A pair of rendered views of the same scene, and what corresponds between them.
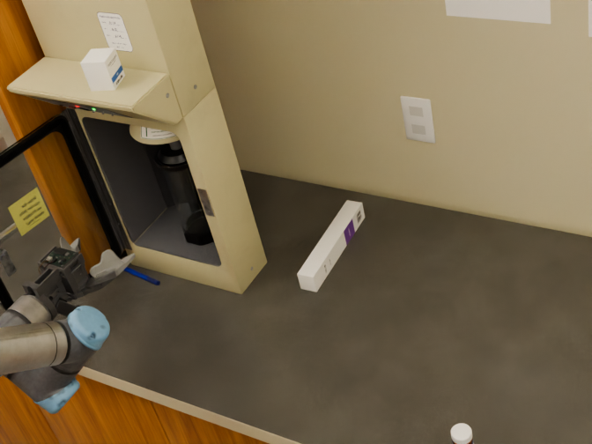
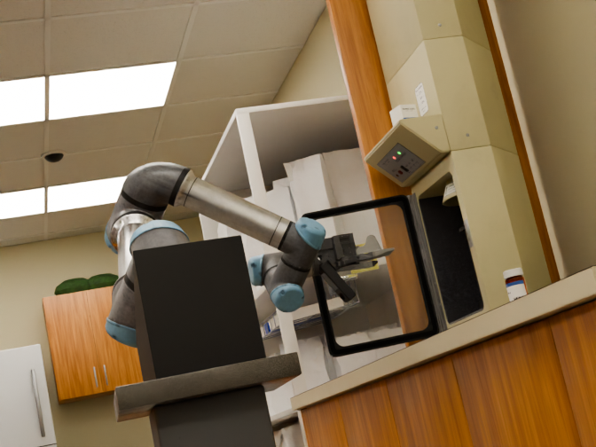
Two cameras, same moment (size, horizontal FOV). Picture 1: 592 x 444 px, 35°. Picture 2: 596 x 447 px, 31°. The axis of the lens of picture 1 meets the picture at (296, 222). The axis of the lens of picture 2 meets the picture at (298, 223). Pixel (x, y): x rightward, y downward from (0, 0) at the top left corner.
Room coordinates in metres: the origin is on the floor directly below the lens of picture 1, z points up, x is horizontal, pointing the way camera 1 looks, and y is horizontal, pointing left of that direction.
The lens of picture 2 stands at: (-0.84, -1.03, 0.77)
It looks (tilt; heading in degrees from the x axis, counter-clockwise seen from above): 12 degrees up; 35
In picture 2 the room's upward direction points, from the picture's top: 12 degrees counter-clockwise
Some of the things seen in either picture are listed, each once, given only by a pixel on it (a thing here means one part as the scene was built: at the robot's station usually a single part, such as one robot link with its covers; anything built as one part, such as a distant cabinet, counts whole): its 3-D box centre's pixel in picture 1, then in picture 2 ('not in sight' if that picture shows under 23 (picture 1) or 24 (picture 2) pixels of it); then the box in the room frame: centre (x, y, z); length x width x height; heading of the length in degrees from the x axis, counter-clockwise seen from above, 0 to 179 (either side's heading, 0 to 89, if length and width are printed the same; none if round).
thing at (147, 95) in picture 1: (93, 102); (404, 154); (1.62, 0.32, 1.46); 0.32 x 0.12 x 0.10; 51
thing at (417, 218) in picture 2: (99, 184); (427, 262); (1.75, 0.40, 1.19); 0.03 x 0.02 x 0.39; 51
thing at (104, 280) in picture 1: (92, 280); (357, 259); (1.42, 0.40, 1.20); 0.09 x 0.05 x 0.02; 104
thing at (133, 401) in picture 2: not in sight; (201, 388); (0.69, 0.34, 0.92); 0.32 x 0.32 x 0.04; 48
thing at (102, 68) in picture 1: (103, 69); (404, 118); (1.58, 0.27, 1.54); 0.05 x 0.05 x 0.06; 66
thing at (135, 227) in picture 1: (185, 159); (491, 241); (1.76, 0.20, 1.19); 0.26 x 0.24 x 0.35; 51
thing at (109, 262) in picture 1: (111, 261); (373, 246); (1.44, 0.36, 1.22); 0.09 x 0.03 x 0.06; 104
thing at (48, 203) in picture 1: (40, 227); (369, 274); (1.65, 0.52, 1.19); 0.30 x 0.01 x 0.40; 131
